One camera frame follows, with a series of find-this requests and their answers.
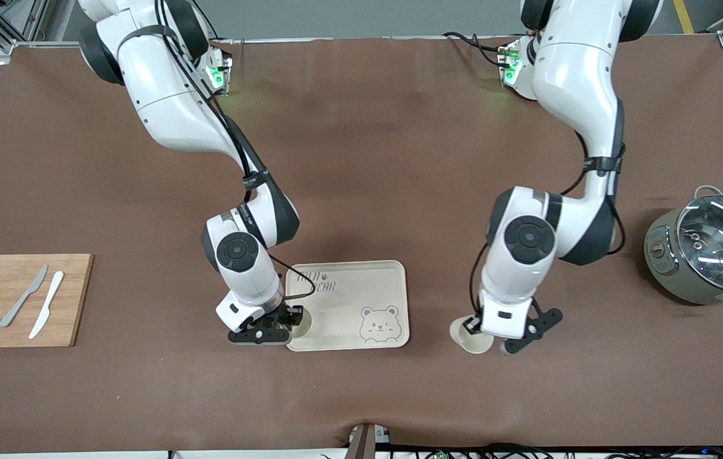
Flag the right base plate green light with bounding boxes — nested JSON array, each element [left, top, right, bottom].
[[205, 41, 233, 98]]

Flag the bamboo cutting board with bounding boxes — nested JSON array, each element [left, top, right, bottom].
[[0, 254, 94, 349]]

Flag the grey electric cooking pot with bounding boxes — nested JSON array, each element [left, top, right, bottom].
[[644, 185, 723, 312]]

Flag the grey table edge clamp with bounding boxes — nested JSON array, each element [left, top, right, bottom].
[[344, 422, 391, 459]]

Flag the cream bear print tray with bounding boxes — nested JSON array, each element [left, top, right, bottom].
[[284, 260, 411, 353]]

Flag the left base plate green light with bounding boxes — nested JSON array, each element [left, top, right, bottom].
[[497, 37, 526, 88]]

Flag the base plate green light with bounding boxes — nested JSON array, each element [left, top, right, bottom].
[[205, 41, 233, 98], [497, 37, 526, 88]]

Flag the black left base cable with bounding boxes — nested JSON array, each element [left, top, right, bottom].
[[442, 31, 510, 68]]

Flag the white IKEA cup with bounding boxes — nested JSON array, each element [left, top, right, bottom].
[[289, 310, 314, 339], [449, 316, 495, 355]]

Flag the grey plastic knife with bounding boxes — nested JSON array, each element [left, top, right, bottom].
[[0, 265, 49, 328]]

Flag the white plastic knife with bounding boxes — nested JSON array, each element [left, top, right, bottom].
[[28, 270, 65, 340]]

